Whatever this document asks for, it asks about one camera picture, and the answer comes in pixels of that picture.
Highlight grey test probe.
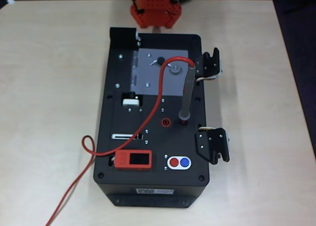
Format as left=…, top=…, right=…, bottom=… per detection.
left=178, top=64, right=197, bottom=125

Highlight red cable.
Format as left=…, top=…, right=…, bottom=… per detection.
left=45, top=56, right=196, bottom=226

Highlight white slot slider bar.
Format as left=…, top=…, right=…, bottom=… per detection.
left=111, top=133, right=144, bottom=140

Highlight grey metal lid plate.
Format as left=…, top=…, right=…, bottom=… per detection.
left=129, top=48, right=190, bottom=97

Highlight red display module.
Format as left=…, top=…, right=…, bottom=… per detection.
left=115, top=149, right=153, bottom=171

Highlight black task board box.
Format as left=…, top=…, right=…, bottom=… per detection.
left=93, top=27, right=210, bottom=209

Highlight red and blue buttons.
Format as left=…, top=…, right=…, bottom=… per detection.
left=167, top=155, right=192, bottom=170

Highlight white barcode label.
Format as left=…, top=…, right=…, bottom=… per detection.
left=136, top=188, right=175, bottom=195

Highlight white slider knob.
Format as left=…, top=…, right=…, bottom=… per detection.
left=122, top=98, right=141, bottom=107

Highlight black cable hook bracket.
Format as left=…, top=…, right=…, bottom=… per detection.
left=195, top=127, right=231, bottom=165
left=194, top=47, right=224, bottom=83

